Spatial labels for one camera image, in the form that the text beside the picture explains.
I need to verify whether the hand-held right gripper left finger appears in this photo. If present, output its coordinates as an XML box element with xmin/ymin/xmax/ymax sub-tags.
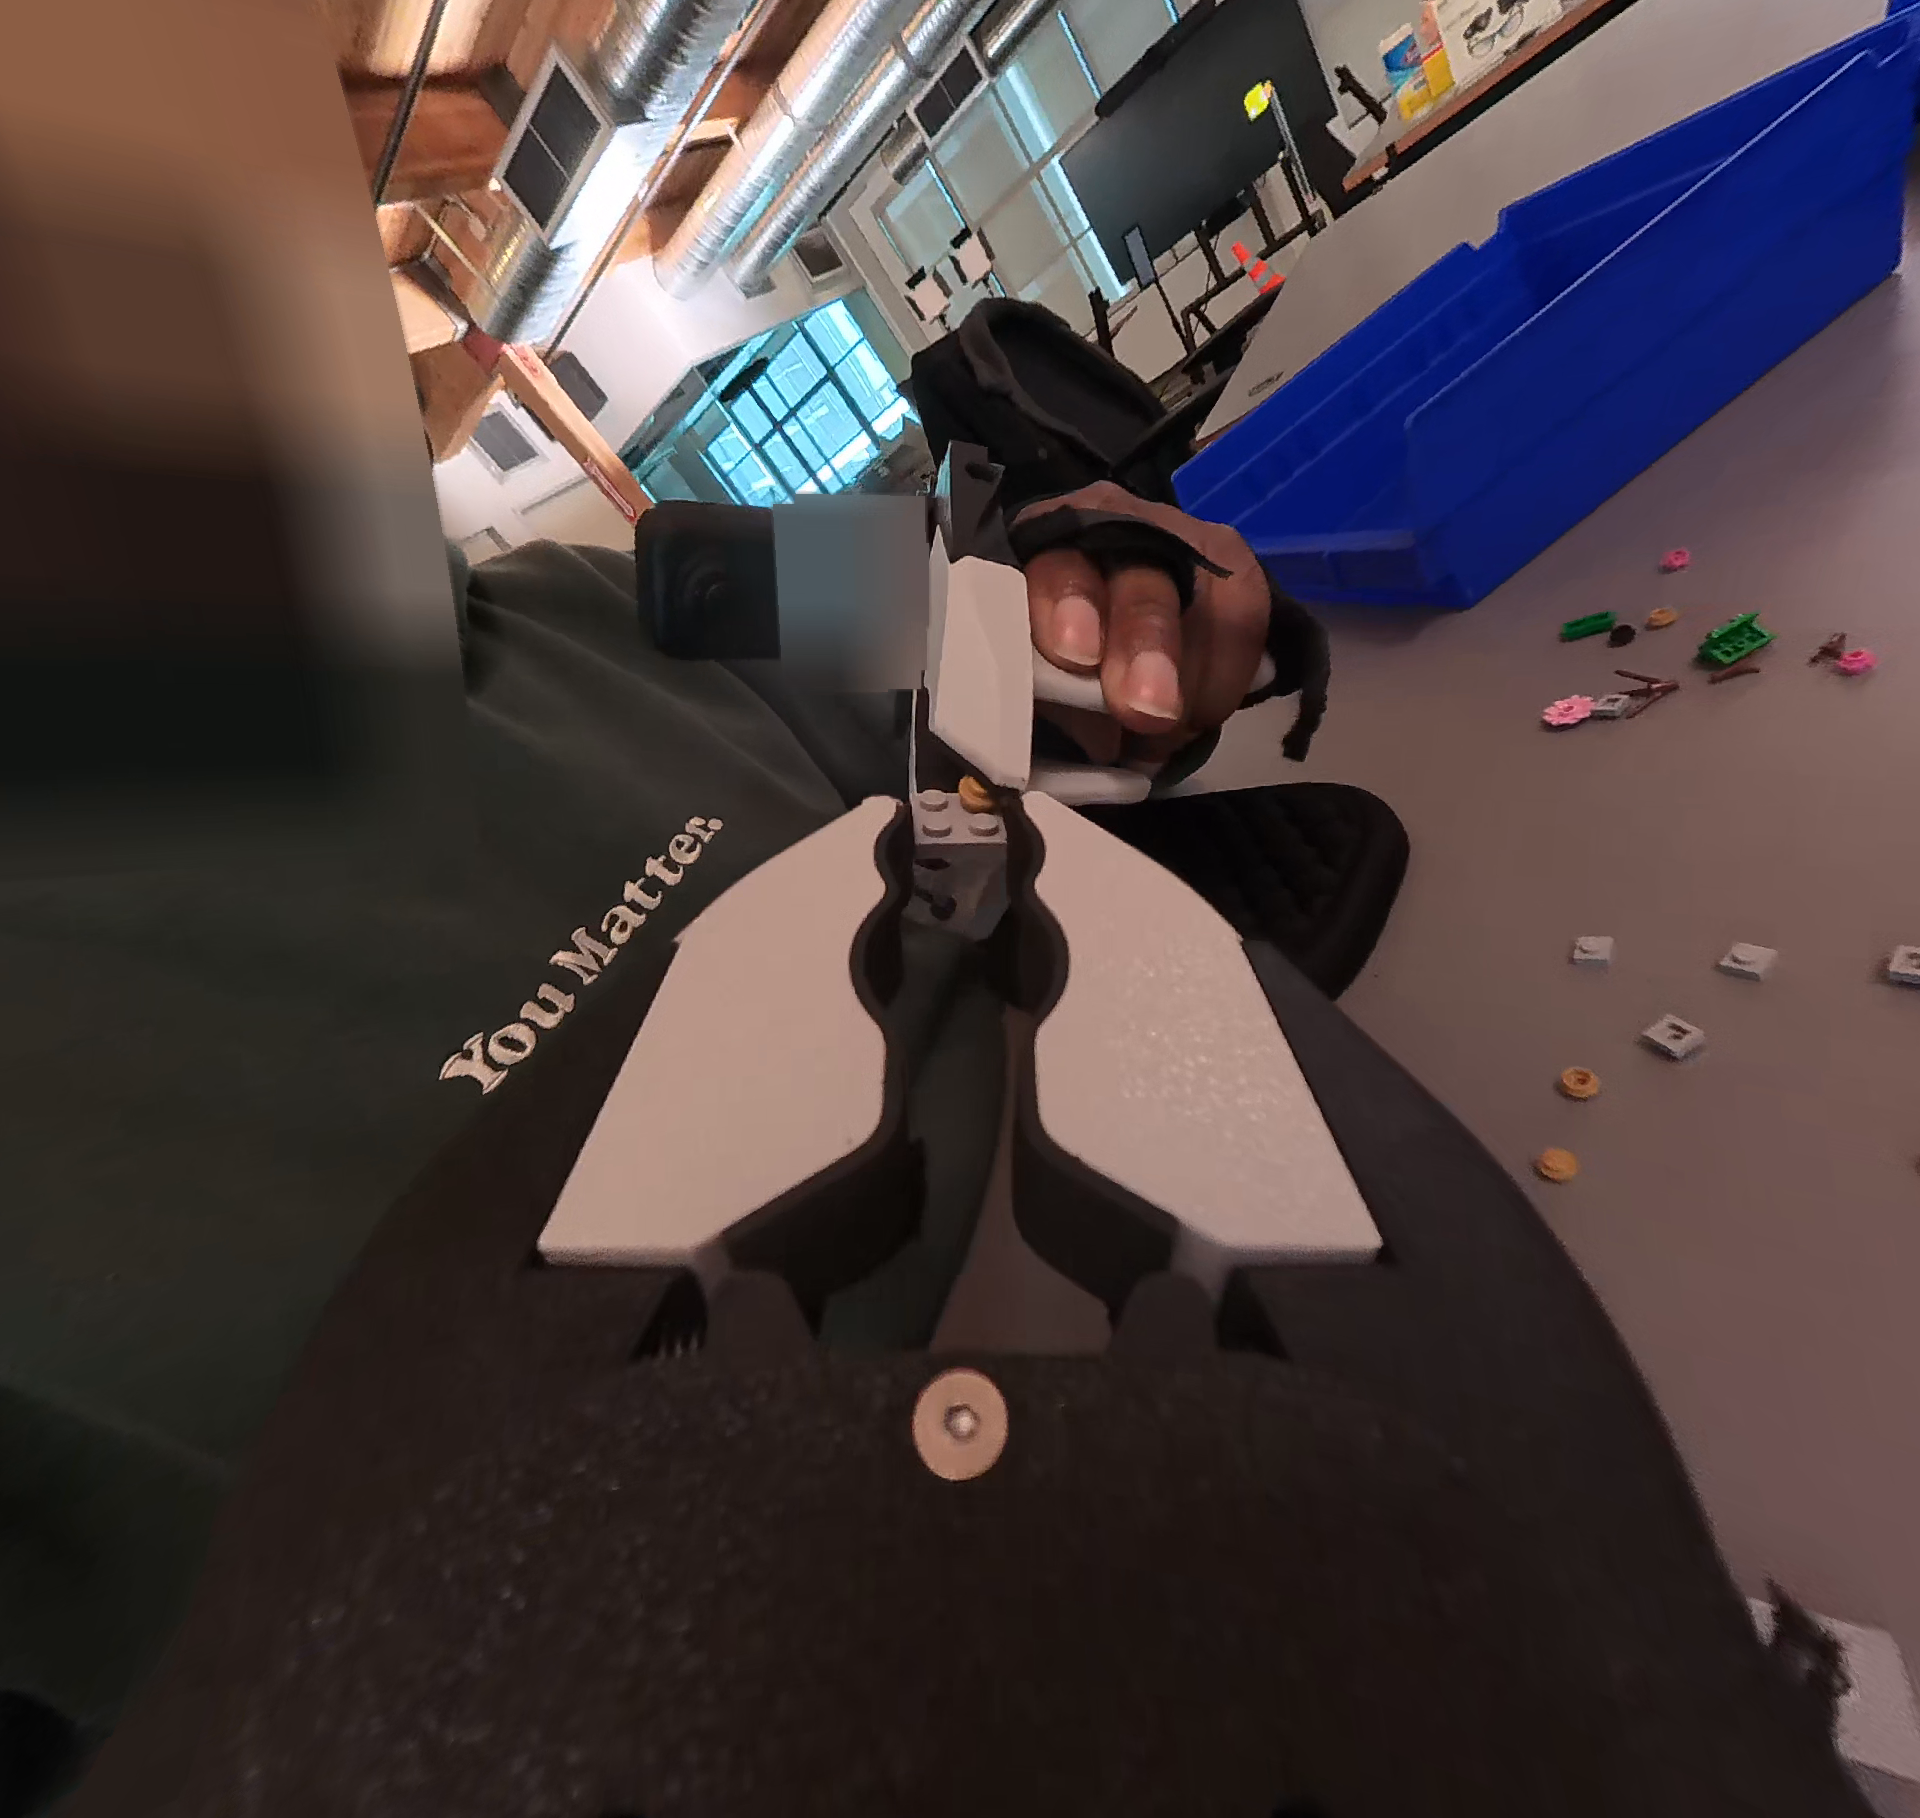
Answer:
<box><xmin>535</xmin><ymin>795</ymin><xmax>919</xmax><ymax>1269</ymax></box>

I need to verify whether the blue plastic bin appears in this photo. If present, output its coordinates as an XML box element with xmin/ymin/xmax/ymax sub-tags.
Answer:
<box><xmin>1170</xmin><ymin>0</ymin><xmax>1920</xmax><ymax>611</ymax></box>

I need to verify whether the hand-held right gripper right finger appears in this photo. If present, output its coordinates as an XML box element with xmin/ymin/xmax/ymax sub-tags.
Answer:
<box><xmin>1016</xmin><ymin>795</ymin><xmax>1384</xmax><ymax>1269</ymax></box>

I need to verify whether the large black wall screen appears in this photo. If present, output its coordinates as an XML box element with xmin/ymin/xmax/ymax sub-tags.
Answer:
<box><xmin>1056</xmin><ymin>0</ymin><xmax>1338</xmax><ymax>256</ymax></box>

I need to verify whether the cluster of small loose pieces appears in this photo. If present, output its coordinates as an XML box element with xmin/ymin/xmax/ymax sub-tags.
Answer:
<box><xmin>1541</xmin><ymin>546</ymin><xmax>1880</xmax><ymax>731</ymax></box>

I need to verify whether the wooden table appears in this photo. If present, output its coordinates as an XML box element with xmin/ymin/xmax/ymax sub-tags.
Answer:
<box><xmin>1342</xmin><ymin>0</ymin><xmax>1750</xmax><ymax>193</ymax></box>

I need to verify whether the small grey brick assembly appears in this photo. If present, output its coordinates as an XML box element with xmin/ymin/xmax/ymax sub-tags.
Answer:
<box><xmin>903</xmin><ymin>788</ymin><xmax>1010</xmax><ymax>941</ymax></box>

